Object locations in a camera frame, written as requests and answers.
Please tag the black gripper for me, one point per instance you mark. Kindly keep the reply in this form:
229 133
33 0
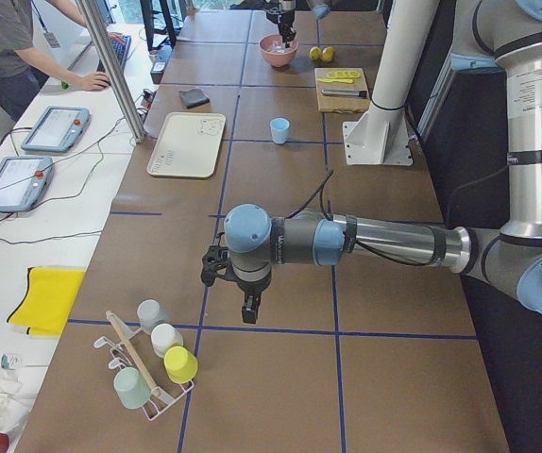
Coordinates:
248 288
284 15

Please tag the clear ice cubes pile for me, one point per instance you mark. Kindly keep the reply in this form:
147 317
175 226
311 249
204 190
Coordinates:
277 47

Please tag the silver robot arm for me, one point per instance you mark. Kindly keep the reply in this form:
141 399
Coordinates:
320 9
487 36

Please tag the yellow upturned cup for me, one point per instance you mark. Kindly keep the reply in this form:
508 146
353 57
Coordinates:
180 364

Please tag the white upturned cup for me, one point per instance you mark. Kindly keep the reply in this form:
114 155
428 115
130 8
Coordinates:
164 336

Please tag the light blue plastic cup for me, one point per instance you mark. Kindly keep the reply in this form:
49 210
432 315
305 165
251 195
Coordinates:
280 129

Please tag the grey upturned cup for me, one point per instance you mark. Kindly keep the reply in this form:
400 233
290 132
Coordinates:
151 313

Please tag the mint green upturned cup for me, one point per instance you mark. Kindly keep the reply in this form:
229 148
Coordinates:
131 388

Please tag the pink bowl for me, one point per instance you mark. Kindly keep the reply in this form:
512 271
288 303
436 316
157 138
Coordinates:
277 60

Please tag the yellow lemon left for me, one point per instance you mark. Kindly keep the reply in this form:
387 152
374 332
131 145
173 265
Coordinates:
327 54

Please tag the lemon slices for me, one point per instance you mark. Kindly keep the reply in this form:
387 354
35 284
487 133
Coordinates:
343 74

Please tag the yellow plastic knife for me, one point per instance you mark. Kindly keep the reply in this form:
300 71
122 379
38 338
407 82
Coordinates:
338 80

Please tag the wooden cutting board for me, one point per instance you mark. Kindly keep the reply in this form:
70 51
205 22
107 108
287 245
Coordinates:
341 104

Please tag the grey folded cloth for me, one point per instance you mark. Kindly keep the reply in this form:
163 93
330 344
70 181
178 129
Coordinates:
193 98

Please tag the cream bear serving tray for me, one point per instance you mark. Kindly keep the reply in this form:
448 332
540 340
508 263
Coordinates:
188 145

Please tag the black keyboard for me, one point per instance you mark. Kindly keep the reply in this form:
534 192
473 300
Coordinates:
121 50

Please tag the yellow cloth on desk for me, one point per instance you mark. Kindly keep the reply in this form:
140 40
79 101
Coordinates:
49 298

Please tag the far teach pendant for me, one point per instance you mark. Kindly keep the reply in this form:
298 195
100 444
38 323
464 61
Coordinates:
57 130

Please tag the teach pendant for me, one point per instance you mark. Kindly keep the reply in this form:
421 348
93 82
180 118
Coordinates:
57 130
22 182

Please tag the near teach pendant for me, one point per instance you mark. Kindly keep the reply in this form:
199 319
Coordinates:
22 182

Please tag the person at desk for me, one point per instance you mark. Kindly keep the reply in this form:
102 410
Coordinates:
20 61

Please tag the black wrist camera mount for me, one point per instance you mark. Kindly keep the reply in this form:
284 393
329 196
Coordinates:
216 264

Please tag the steel handled knife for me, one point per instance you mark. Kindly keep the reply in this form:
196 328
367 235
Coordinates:
344 93

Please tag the white wire cup rack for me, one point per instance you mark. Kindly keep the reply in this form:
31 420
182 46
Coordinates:
123 353

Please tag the white camera mast pole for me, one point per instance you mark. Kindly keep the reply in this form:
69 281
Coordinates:
380 136

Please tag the aluminium frame post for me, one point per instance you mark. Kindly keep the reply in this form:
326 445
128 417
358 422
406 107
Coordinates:
101 40

